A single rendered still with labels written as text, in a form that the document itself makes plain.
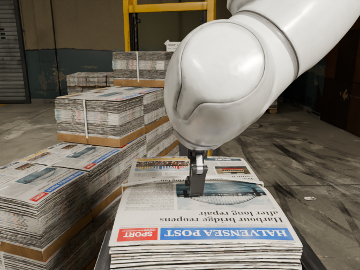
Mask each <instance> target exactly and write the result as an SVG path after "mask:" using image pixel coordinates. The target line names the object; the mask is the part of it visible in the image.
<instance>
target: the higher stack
mask: <svg viewBox="0 0 360 270"><path fill-rule="evenodd" d="M173 53H174V51H126V52H113V56H112V57H113V58H112V59H113V60H112V67H113V71H114V72H113V73H114V79H122V80H138V82H139V80H165V77H166V72H167V68H168V65H169V62H170V60H171V57H172V55H173ZM125 87H138V86H125ZM149 88H163V89H164V87H149ZM164 139H165V149H167V148H168V147H170V146H171V145H172V144H173V143H174V142H176V141H177V140H178V139H177V138H176V137H175V135H174V131H173V126H172V124H171V122H170V120H169V121H167V122H165V123H164ZM178 147H179V146H178V145H177V146H176V147H175V148H174V149H173V150H172V151H171V152H169V153H168V154H167V155H165V156H179V148H178Z"/></svg>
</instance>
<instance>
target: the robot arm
mask: <svg viewBox="0 0 360 270"><path fill-rule="evenodd" d="M227 9H228V10H229V11H230V13H231V14H232V17H230V18H229V19H221V20H213V21H210V22H207V23H204V24H202V25H200V26H199V27H197V28H195V29H194V30H193V31H191V32H190V33H189V34H188V35H187V36H186V37H185V38H184V39H183V40H182V41H181V42H180V44H179V45H178V47H177V48H176V50H175V51H174V53H173V55H172V57H171V60H170V62H169V65H168V68H167V72H166V77H165V82H164V102H165V107H166V112H167V115H168V117H169V120H170V122H171V124H172V128H173V131H174V135H175V137H176V138H177V139H178V141H179V142H180V143H181V144H182V145H184V146H185V147H186V148H187V158H188V159H190V169H189V176H187V177H186V179H185V186H190V189H189V195H190V196H203V194H204V186H205V179H206V174H207V172H208V166H207V165H206V164H205V163H204V159H206V158H207V153H208V150H213V149H216V148H218V147H220V146H221V145H222V144H224V143H226V142H228V141H230V140H232V139H234V138H235V137H237V136H238V135H240V134H241V133H242V132H243V131H244V130H245V129H246V128H247V127H249V125H251V124H253V123H254V122H256V121H257V120H258V119H259V118H260V117H261V116H262V115H263V114H264V112H265V111H266V110H267V109H268V107H269V106H270V105H271V104H272V103H273V102H274V101H275V100H276V99H277V97H278V96H279V95H280V94H281V93H282V92H283V91H284V90H285V89H286V88H287V87H288V86H289V85H290V84H291V83H292V82H293V81H294V80H295V79H296V78H298V77H299V76H300V75H301V74H302V73H304V72H305V71H307V70H309V69H310V68H312V67H313V66H314V65H316V64H317V63H318V62H319V61H320V60H321V59H322V58H323V57H324V56H325V55H327V54H328V53H329V52H330V51H331V50H332V49H333V48H334V47H335V45H336V44H337V43H338V42H339V41H340V40H341V39H342V38H343V37H344V35H345V34H346V33H347V31H349V29H350V28H351V27H352V25H353V24H354V23H355V21H356V20H357V18H358V17H359V15H360V0H227Z"/></svg>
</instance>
